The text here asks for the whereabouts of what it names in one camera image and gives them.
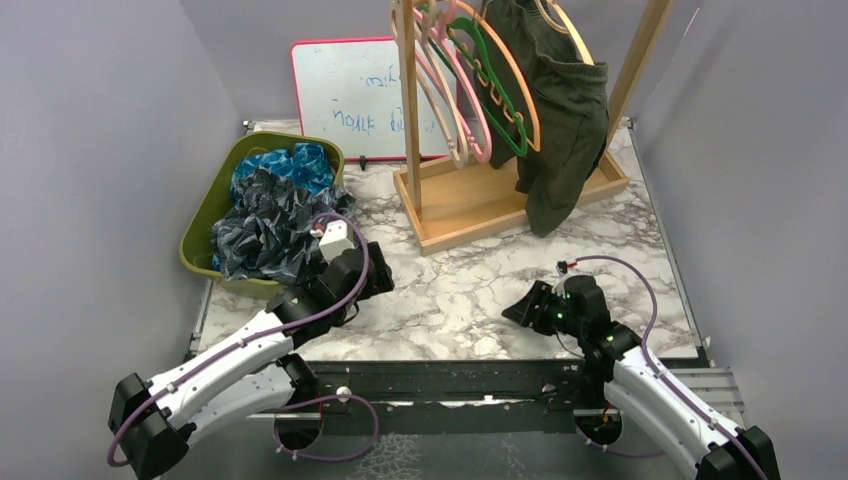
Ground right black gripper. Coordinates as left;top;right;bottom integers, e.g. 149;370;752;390
502;279;586;338

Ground dark blue patterned shorts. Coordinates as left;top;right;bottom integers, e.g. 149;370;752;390
210;168;356;285

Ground blue leaf print shorts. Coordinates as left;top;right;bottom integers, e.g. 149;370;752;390
229;142;334;202

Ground green plastic hanger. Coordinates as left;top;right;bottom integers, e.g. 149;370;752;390
450;2;540;156

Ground orange wooden hanger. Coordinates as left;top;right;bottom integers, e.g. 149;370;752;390
450;0;543;154

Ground pink plastic hanger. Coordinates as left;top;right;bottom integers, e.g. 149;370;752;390
431;1;493;165

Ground light wooden hanger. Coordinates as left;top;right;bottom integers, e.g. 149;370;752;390
412;1;471;169

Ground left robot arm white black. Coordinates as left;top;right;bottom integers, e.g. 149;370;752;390
107;242;394;479

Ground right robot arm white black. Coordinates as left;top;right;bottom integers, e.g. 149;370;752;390
502;275;781;479

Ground dark olive shorts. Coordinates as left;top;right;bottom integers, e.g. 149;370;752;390
481;1;609;237

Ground beige wooden hanger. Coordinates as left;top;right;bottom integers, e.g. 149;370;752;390
535;0;595;65

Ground wooden clothes rack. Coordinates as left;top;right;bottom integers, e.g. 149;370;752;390
393;1;674;256

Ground olive green plastic basket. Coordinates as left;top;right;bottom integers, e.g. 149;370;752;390
178;131;345;300

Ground red framed whiteboard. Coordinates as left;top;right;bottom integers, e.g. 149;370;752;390
290;36;460;162

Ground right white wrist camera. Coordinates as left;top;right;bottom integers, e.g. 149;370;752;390
553;260;578;298

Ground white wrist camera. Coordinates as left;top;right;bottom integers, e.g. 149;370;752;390
553;260;578;298
310;220;355;263

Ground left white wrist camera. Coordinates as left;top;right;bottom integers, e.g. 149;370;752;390
310;220;355;263

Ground black metal base rail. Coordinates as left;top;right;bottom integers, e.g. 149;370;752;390
142;357;743;480

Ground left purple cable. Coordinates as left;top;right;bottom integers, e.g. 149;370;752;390
105;211;382;468

